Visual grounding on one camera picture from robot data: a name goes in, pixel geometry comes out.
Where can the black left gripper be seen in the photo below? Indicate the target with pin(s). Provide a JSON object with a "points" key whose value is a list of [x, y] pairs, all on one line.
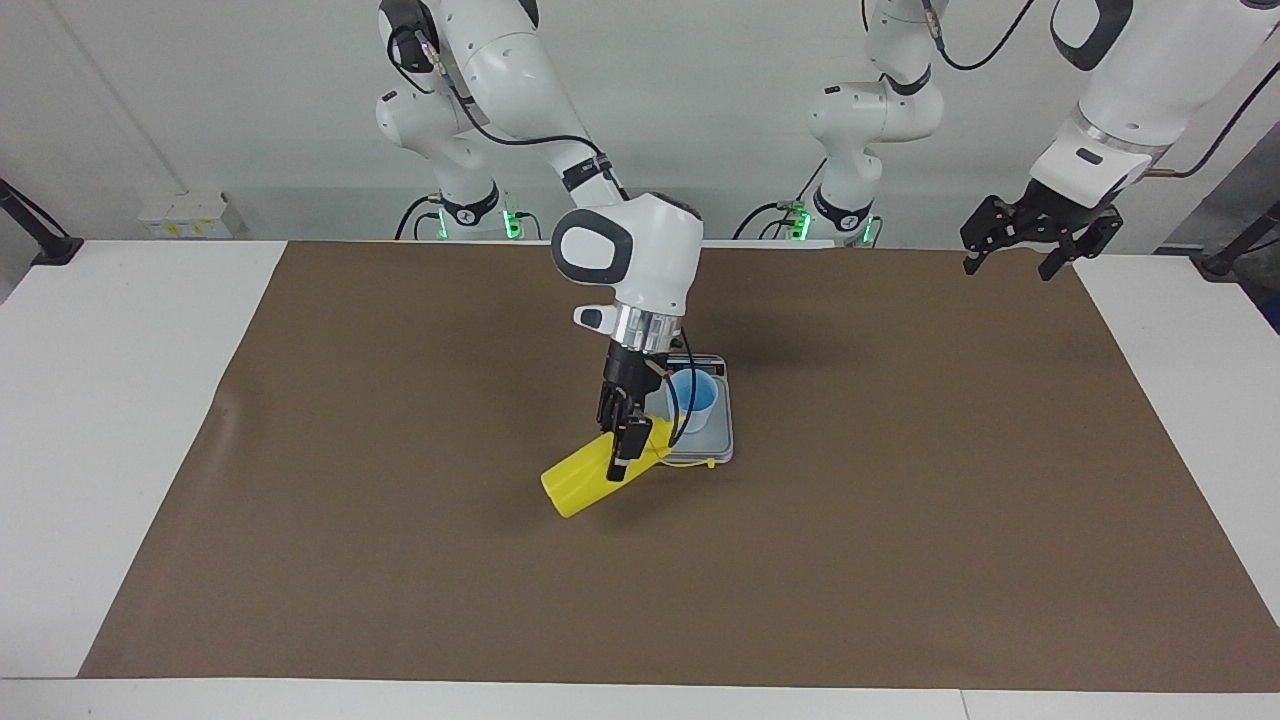
{"points": [[1052, 215]]}

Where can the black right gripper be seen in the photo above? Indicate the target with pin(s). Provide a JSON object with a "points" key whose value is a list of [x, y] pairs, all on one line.
{"points": [[630, 385]]}

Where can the yellow squeeze bottle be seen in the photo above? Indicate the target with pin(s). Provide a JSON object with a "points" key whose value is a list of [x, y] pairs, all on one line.
{"points": [[575, 485]]}

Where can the light blue plastic cup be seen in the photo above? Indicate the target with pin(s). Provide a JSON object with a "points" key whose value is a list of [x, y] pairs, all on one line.
{"points": [[702, 395]]}

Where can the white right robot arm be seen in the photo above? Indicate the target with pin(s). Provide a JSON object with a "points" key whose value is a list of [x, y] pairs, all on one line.
{"points": [[640, 250]]}

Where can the silver digital kitchen scale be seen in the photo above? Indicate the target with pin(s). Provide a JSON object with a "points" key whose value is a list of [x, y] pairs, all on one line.
{"points": [[722, 430]]}

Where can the brown paper mat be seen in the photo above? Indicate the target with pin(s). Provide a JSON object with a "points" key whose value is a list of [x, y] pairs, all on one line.
{"points": [[640, 600]]}

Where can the black clamp stand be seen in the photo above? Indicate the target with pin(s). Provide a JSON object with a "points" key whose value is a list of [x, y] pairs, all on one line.
{"points": [[1222, 262], [55, 248]]}

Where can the white wall socket box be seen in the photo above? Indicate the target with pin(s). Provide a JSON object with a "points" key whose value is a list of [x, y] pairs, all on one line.
{"points": [[185, 218]]}

